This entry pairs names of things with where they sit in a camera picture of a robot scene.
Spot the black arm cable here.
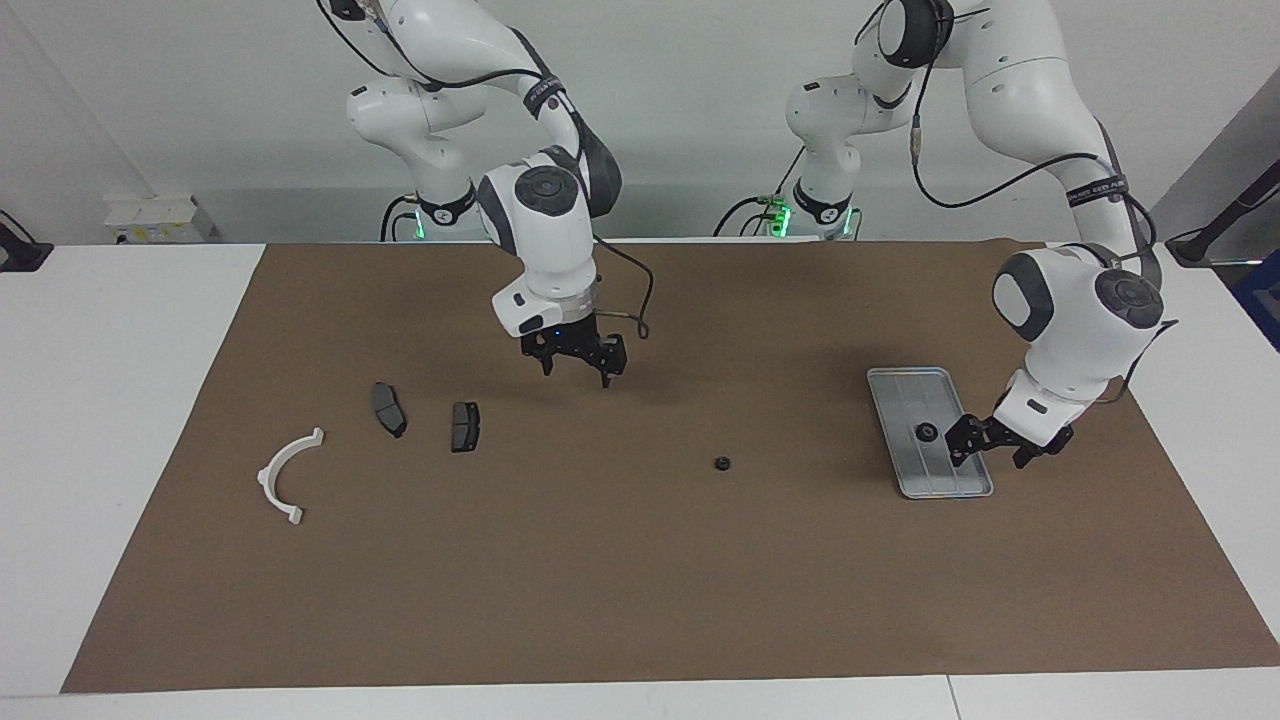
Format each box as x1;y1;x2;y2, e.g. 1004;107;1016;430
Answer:
855;0;1181;406
318;0;656;341

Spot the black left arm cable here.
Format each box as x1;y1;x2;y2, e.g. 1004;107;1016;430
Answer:
855;0;1181;406

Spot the black angled stand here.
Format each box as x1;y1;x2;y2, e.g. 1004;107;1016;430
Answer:
1165;158;1280;268

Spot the black table clamp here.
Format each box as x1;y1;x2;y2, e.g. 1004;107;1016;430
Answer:
0;210;53;273

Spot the brown table mat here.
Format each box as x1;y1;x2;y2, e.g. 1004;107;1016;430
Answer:
60;240;1280;694

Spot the black left base cable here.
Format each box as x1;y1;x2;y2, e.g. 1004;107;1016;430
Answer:
713;148;809;238

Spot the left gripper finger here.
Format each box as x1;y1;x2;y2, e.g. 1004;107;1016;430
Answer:
1013;428;1076;470
944;413;991;469

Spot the silver metal tray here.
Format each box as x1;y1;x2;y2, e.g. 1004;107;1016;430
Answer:
865;366;995;501

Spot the white power strip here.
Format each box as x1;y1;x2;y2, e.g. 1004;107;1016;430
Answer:
103;195;214;244

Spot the curved dark grey brake pad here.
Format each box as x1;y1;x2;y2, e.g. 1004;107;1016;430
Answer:
370;381;409;440

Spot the blue box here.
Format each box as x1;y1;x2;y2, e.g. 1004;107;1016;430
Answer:
1232;250;1280;353

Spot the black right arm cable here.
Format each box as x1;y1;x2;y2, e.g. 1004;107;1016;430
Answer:
318;0;656;341

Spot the white curved plastic bracket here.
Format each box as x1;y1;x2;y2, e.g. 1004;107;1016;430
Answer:
256;427;326;527

